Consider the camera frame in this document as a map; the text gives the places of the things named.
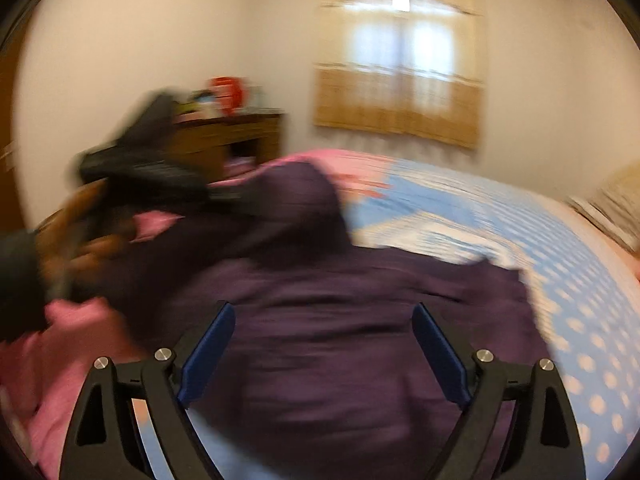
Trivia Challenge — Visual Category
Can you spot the patterned pillow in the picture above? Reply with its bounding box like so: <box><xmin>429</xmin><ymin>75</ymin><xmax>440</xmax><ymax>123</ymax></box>
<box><xmin>566</xmin><ymin>159</ymin><xmax>640</xmax><ymax>262</ymax></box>

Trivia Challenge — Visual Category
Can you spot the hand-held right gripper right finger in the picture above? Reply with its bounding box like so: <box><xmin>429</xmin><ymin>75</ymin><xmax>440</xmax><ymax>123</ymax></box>
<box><xmin>411</xmin><ymin>302</ymin><xmax>587</xmax><ymax>480</ymax></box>

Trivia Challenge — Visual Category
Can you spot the person's left forearm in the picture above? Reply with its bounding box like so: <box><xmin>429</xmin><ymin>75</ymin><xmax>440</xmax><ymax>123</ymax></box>
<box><xmin>0</xmin><ymin>229</ymin><xmax>50</xmax><ymax>343</ymax></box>

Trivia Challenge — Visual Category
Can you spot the blue polka dot blanket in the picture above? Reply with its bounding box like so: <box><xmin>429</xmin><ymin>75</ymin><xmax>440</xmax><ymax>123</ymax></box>
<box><xmin>135</xmin><ymin>152</ymin><xmax>640</xmax><ymax>480</ymax></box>

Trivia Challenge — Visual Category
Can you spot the person's left hand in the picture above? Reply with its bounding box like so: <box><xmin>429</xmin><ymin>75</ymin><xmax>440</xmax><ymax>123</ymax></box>
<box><xmin>36</xmin><ymin>180</ymin><xmax>138</xmax><ymax>303</ymax></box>

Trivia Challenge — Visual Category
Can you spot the brown wooden door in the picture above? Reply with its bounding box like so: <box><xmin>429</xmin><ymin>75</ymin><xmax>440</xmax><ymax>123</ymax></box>
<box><xmin>0</xmin><ymin>42</ymin><xmax>32</xmax><ymax>233</ymax></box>

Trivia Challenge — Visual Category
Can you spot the wooden desk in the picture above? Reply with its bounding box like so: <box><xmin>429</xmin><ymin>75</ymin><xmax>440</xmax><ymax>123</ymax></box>
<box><xmin>166</xmin><ymin>109</ymin><xmax>287</xmax><ymax>188</ymax></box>

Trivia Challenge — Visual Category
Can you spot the purple padded jacket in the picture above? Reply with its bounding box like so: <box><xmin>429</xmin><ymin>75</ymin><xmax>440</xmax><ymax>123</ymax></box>
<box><xmin>97</xmin><ymin>161</ymin><xmax>551</xmax><ymax>480</ymax></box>

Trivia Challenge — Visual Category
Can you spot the beige patterned curtain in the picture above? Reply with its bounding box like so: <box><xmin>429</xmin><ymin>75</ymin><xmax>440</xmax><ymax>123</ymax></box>
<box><xmin>311</xmin><ymin>0</ymin><xmax>487</xmax><ymax>151</ymax></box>

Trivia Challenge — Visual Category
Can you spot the red box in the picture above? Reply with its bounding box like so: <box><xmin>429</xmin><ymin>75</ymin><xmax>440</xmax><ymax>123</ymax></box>
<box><xmin>208</xmin><ymin>76</ymin><xmax>252</xmax><ymax>112</ymax></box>

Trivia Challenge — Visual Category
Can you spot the pink bed sheet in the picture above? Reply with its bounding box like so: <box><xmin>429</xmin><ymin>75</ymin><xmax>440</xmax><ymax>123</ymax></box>
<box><xmin>0</xmin><ymin>146</ymin><xmax>396</xmax><ymax>478</ymax></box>

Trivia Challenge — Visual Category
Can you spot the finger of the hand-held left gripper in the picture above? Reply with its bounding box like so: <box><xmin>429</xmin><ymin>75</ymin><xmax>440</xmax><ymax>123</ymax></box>
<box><xmin>207</xmin><ymin>184</ymin><xmax>262</xmax><ymax>217</ymax></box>

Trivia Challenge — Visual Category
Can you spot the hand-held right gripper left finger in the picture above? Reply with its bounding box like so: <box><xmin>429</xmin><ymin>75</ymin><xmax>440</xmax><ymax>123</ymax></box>
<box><xmin>59</xmin><ymin>301</ymin><xmax>237</xmax><ymax>480</ymax></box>

